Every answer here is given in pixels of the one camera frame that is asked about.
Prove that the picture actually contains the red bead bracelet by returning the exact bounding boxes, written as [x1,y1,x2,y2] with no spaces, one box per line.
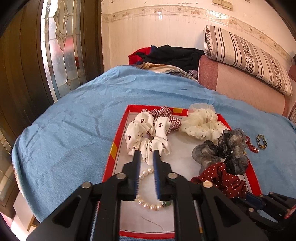
[245,135,260,154]

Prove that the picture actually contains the blue bed blanket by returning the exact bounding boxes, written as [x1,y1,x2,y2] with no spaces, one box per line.
[12,66,295,221]

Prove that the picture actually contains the pink upper pillow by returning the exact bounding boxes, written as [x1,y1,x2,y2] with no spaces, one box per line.
[288,65,296,81]

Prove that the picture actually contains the wooden stained glass door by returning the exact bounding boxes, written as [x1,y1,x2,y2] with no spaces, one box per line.
[1,1,104,216]

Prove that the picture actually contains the pink bolster pillow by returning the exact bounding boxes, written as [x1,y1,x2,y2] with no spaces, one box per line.
[198,55,289,117]

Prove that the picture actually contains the striped floral right cushion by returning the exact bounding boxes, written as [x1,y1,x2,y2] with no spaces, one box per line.
[288,108,296,125]

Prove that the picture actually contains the white cherry print scrunchie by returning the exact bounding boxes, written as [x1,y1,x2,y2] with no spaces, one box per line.
[125,111,171,166]

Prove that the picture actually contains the black red clothes pile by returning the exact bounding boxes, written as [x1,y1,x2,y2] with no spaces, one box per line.
[128,45,205,72]

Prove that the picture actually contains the grey brown sheer scrunchie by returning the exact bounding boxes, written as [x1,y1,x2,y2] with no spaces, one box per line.
[192,128,249,175]

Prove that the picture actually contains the beige wall switches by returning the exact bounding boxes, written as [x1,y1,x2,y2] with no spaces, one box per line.
[212,0,233,11]

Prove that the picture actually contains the small green bead bracelet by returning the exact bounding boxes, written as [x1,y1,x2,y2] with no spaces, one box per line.
[255,133,268,150]

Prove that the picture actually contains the red white dotted scrunchie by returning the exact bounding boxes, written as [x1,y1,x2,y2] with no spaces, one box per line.
[191,163,247,199]

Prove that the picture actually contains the patterned beige scarf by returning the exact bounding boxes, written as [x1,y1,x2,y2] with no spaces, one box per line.
[135,62,198,80]

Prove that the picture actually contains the striped floral cushion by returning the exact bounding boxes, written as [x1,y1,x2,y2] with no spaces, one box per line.
[288,108,296,125]
[204,25,293,96]

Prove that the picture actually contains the red white checked scrunchie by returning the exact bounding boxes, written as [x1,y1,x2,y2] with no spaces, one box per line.
[142,106,182,133]

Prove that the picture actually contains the white pearl bracelet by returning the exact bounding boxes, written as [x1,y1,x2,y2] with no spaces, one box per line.
[135,167,173,212]

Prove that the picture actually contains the cream dotted organza scrunchie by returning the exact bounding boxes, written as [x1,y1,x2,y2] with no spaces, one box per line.
[179,103,230,144]

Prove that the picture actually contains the red rimmed white tray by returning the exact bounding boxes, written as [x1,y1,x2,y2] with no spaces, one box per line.
[103,105,261,240]

